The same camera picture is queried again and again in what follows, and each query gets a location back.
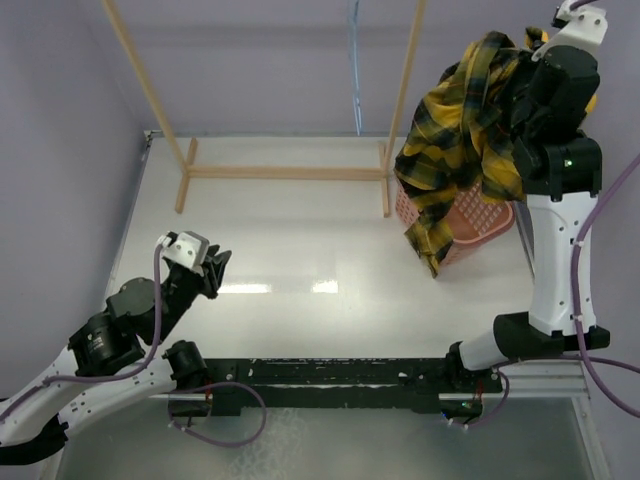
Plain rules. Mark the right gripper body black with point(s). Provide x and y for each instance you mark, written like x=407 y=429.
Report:
x=516 y=101

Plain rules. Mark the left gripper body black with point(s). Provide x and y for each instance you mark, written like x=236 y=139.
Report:
x=183 y=290

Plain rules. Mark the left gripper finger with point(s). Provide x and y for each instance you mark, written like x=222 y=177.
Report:
x=216 y=258
x=214 y=270

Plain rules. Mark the yellow black plaid shirt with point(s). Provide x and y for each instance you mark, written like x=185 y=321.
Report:
x=458 y=138

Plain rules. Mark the blue wire hanger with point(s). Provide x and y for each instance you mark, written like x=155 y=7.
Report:
x=352 y=22

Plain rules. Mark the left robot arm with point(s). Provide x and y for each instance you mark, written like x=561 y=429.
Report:
x=113 y=361

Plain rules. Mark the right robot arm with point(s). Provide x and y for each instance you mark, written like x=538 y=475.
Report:
x=544 y=104

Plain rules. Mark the wooden clothes rack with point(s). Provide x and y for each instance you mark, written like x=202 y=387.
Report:
x=186 y=160

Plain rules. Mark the pink plastic basket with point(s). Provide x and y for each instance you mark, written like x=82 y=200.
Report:
x=474 y=223

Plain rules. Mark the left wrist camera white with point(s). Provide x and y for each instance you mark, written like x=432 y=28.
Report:
x=186 y=249

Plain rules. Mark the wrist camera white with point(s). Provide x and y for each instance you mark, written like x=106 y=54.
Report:
x=186 y=249
x=580 y=25

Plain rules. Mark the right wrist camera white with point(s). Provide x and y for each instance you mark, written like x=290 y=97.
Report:
x=580 y=25

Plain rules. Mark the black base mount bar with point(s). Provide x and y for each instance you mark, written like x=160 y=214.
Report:
x=420 y=385

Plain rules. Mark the aluminium rail frame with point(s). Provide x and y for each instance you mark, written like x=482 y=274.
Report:
x=319 y=281

